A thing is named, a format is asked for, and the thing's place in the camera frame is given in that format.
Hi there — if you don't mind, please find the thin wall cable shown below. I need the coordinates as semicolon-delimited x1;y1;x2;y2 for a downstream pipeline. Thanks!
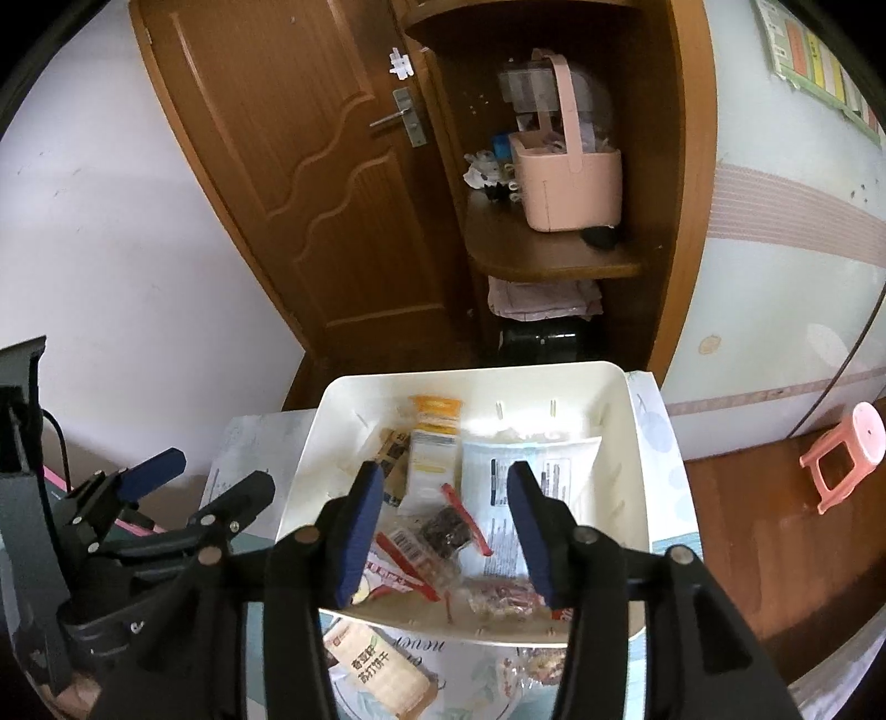
785;280;886;440

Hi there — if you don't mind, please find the yellow white snack packet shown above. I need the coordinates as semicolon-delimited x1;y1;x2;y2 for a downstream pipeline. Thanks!
405;394;463;517

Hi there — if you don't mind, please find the pink plastic basket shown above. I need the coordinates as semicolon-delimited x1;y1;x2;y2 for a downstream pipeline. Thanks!
508;48;624;233

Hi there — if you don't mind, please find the clear plastic container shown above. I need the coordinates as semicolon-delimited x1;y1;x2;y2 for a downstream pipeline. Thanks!
498;59;617;150

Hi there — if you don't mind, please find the black bag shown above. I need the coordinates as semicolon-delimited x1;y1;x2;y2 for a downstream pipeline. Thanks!
498;315;589;364

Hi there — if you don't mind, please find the beige cracker packet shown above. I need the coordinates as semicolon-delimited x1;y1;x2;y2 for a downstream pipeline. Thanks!
322;616;440;720

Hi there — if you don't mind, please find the metal door handle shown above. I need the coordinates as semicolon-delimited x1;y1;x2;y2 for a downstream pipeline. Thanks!
369;86;431;148

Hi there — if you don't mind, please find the red-brown candy packet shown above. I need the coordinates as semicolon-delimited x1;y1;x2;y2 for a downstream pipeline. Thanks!
465;580;551;619

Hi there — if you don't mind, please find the large white snack packet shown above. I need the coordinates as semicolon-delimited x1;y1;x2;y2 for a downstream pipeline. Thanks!
460;433;603;579

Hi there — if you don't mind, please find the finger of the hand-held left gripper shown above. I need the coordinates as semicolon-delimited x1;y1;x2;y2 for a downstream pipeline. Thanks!
54;447;188;548
104;471;276;565

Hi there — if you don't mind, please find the cluster of small bottles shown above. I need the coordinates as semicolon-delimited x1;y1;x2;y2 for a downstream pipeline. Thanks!
462;135;520;205

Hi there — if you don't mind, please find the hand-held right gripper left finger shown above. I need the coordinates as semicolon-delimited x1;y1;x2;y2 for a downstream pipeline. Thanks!
90;460;387;720

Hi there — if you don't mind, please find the wall poster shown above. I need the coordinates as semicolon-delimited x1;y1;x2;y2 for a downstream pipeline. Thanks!
751;0;886;146

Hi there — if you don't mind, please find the white red-print snack packet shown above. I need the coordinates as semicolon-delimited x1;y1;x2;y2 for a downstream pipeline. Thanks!
349;554;416;610

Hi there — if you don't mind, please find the clear nut snack packet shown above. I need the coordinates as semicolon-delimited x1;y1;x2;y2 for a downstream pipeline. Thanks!
498;647;575;700

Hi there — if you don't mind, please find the white plastic bin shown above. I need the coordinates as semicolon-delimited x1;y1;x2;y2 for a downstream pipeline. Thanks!
275;360;655;648

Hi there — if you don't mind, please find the dark red-edged snack packet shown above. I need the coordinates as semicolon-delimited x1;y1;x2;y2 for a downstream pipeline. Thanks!
419;481;492;558

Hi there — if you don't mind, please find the brown wooden door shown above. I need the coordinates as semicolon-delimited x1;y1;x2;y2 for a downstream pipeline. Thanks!
128;0;478;361

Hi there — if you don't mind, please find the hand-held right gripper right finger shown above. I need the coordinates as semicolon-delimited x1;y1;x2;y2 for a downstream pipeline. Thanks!
507;460;797;720

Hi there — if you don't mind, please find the clear red-striped snack packet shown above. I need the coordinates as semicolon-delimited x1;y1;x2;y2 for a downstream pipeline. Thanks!
374;526;465;603

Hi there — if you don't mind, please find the folded pink cloth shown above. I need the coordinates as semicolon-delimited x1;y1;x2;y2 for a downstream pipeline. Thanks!
486;277;603;321

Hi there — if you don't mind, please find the brown snack packet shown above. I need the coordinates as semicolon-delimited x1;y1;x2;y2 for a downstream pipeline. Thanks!
377;425;413;506

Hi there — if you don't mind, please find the pink plastic stool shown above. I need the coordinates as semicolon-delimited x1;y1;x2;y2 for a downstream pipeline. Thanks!
799;402;886;515

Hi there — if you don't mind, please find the person's left hand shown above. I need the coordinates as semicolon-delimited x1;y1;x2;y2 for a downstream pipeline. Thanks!
48;675;105;717

